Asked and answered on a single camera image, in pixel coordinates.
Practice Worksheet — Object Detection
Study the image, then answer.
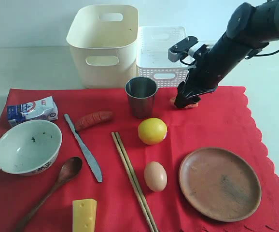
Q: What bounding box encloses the red scalloped table cloth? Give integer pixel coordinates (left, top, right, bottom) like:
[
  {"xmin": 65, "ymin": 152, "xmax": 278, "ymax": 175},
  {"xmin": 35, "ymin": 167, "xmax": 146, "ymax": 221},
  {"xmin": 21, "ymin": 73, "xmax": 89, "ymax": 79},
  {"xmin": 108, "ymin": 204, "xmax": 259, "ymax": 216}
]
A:
[{"xmin": 0, "ymin": 87, "xmax": 279, "ymax": 232}]

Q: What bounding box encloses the blue white milk carton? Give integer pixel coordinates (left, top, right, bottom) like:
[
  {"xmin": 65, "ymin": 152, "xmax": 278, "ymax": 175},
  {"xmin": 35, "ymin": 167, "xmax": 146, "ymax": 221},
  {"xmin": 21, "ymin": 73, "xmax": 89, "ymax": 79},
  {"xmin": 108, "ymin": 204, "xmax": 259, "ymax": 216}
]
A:
[{"xmin": 7, "ymin": 96, "xmax": 58, "ymax": 127}]

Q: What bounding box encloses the silver table knife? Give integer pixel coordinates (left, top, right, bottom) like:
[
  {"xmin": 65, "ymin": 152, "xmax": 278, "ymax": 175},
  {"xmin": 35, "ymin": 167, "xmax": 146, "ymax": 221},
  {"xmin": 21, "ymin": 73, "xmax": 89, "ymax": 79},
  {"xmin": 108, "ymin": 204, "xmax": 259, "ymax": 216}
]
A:
[{"xmin": 64, "ymin": 114, "xmax": 103, "ymax": 183}]

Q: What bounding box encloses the stainless steel cup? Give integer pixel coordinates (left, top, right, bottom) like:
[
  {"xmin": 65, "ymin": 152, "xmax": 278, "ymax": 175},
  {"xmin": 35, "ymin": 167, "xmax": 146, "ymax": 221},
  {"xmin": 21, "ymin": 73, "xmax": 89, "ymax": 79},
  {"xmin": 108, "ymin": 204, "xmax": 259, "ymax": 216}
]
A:
[{"xmin": 125, "ymin": 77, "xmax": 158, "ymax": 119}]

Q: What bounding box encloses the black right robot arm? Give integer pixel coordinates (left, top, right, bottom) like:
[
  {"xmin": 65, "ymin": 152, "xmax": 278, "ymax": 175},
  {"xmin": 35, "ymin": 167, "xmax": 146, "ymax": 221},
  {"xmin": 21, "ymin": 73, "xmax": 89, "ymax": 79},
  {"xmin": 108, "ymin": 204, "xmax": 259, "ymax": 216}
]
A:
[{"xmin": 168, "ymin": 0, "xmax": 279, "ymax": 109}]

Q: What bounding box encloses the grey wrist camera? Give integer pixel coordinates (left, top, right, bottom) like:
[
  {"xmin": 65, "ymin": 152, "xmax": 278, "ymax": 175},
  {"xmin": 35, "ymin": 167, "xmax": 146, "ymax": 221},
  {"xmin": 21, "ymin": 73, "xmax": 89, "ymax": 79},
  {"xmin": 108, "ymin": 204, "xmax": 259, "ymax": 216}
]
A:
[{"xmin": 167, "ymin": 36, "xmax": 210, "ymax": 66}]

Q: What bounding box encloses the left wooden chopstick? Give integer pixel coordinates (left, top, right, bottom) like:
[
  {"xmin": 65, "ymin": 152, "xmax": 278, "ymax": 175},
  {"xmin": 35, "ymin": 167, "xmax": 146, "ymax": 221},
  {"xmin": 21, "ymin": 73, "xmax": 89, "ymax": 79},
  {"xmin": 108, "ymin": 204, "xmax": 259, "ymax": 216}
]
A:
[{"xmin": 111, "ymin": 132, "xmax": 154, "ymax": 232}]

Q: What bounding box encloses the yellow cheese wedge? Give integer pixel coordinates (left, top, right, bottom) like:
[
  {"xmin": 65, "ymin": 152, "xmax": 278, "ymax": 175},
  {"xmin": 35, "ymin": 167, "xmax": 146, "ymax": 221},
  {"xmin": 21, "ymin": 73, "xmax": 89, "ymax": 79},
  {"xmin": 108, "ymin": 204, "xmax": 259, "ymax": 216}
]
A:
[{"xmin": 72, "ymin": 199, "xmax": 97, "ymax": 232}]

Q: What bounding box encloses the brown wooden plate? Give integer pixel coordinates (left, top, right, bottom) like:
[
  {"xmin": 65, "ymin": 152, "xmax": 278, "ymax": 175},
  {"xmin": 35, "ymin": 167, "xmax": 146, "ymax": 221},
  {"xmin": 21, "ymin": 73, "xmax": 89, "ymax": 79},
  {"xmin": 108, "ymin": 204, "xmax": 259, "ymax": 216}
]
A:
[{"xmin": 179, "ymin": 147, "xmax": 262, "ymax": 222}]

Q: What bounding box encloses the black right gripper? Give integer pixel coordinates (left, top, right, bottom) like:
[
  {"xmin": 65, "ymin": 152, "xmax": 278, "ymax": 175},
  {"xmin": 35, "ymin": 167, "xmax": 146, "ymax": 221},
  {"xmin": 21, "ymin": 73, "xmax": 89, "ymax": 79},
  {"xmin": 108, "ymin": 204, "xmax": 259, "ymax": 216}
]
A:
[{"xmin": 174, "ymin": 52, "xmax": 223, "ymax": 109}]

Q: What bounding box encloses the white ceramic bowl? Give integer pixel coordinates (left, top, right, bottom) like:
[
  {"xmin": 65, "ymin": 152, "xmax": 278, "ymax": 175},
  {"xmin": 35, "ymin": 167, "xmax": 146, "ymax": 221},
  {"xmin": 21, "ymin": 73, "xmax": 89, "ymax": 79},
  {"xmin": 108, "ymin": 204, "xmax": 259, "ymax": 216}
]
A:
[{"xmin": 0, "ymin": 119, "xmax": 62, "ymax": 176}]

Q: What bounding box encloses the wooden chopstick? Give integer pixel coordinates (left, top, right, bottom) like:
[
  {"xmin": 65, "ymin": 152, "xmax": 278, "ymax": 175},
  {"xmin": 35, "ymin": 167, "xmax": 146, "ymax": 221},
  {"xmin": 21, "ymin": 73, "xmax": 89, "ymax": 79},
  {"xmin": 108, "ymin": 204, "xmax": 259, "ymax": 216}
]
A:
[
  {"xmin": 111, "ymin": 132, "xmax": 154, "ymax": 232},
  {"xmin": 114, "ymin": 132, "xmax": 158, "ymax": 232}
]

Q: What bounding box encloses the yellow lemon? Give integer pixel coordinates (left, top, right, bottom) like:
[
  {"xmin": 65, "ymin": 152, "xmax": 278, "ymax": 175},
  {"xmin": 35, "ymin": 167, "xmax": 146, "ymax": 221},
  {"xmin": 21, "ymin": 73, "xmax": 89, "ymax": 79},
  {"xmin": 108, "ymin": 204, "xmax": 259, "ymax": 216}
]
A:
[{"xmin": 138, "ymin": 117, "xmax": 167, "ymax": 145}]

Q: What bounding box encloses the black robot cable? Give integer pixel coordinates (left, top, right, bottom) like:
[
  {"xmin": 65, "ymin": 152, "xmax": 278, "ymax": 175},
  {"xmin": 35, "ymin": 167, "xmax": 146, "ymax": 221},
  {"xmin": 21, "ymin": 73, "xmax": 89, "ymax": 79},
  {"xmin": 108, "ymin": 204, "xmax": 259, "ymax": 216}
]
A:
[{"xmin": 244, "ymin": 37, "xmax": 279, "ymax": 60}]

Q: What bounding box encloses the right wooden chopstick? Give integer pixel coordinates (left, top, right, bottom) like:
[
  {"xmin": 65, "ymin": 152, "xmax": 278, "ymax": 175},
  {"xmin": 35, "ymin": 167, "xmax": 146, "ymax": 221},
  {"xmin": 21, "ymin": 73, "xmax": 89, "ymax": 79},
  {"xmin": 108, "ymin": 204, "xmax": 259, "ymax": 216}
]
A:
[{"xmin": 114, "ymin": 132, "xmax": 158, "ymax": 232}]

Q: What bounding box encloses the white woven plastic basket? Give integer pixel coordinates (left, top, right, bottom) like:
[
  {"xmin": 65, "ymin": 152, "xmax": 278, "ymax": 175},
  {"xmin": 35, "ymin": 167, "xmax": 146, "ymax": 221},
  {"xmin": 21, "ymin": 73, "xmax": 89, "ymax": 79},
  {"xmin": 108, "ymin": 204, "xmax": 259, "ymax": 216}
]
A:
[{"xmin": 136, "ymin": 26, "xmax": 187, "ymax": 88}]

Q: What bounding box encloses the brown wooden spoon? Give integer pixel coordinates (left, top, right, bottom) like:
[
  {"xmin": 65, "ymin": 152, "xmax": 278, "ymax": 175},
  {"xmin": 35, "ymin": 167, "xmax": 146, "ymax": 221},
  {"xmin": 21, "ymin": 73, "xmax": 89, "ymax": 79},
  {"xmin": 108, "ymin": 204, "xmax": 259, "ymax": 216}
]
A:
[{"xmin": 14, "ymin": 157, "xmax": 83, "ymax": 232}]

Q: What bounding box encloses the fried chicken nugget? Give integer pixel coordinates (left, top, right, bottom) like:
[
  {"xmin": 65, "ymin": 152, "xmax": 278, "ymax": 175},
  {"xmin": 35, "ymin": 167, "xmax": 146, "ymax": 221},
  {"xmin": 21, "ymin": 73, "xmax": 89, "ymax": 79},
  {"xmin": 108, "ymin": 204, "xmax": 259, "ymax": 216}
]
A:
[{"xmin": 169, "ymin": 97, "xmax": 198, "ymax": 109}]

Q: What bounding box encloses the brown egg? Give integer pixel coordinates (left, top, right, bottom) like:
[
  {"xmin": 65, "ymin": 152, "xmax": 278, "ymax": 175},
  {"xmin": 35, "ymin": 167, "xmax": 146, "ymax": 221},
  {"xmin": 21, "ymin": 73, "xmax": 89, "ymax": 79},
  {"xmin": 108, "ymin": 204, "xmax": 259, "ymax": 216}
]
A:
[{"xmin": 144, "ymin": 161, "xmax": 167, "ymax": 192}]

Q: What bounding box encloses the red sausage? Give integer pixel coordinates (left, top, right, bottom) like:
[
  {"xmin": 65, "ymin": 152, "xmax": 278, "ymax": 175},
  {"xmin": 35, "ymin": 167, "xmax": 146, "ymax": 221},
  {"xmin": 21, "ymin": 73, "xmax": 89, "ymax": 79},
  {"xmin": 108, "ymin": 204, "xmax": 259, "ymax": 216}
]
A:
[{"xmin": 74, "ymin": 111, "xmax": 113, "ymax": 131}]

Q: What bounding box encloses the cream plastic bin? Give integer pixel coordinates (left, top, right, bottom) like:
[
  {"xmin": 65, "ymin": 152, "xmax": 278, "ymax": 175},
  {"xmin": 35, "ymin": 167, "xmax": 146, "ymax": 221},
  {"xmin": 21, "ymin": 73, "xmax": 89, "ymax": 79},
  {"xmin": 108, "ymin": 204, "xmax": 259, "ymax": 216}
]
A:
[{"xmin": 66, "ymin": 4, "xmax": 139, "ymax": 88}]

